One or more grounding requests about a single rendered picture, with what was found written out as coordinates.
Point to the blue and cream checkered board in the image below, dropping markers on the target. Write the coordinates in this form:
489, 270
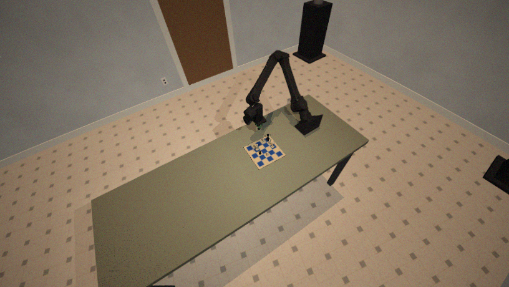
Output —
262, 160

